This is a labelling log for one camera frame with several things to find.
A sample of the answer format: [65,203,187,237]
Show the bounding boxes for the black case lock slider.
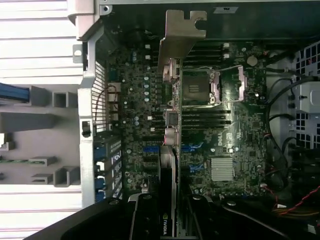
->
[81,120,92,138]

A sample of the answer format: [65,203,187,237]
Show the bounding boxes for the blue expansion slot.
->
[143,144,204,154]

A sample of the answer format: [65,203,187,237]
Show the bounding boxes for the short black expansion slot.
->
[143,155,161,164]

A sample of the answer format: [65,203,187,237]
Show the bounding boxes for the silver chipset heat sink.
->
[210,156,235,181]

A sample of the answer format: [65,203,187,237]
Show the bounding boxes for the red yellow power wire bundle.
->
[271,206,320,219]

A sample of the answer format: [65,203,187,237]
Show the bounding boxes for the CPU socket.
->
[181,69,222,106]

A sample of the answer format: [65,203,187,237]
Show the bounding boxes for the perforated silver disk bay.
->
[287,41,320,153]

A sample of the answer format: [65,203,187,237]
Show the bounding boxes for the metal socket cover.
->
[219,64,249,103]

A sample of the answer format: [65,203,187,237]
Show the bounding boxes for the green RAM stick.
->
[0,159,41,165]

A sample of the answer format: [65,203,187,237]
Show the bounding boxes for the grey parts rack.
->
[0,84,81,188]

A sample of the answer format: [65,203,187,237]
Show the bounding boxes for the thin metal locking lever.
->
[193,64,244,73]

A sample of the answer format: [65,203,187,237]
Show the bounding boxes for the hard disk blue carrier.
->
[0,82,30,104]

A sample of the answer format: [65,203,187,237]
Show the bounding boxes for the green motherboard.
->
[103,27,270,201]

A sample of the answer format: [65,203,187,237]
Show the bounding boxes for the RAM slot black clips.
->
[149,120,232,127]
[181,109,232,115]
[184,48,226,54]
[183,59,226,65]

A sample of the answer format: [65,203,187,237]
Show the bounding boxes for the red black twisted wire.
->
[272,186,320,213]
[91,84,122,126]

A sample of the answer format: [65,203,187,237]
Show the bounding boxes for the black grey PC case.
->
[66,0,320,240]

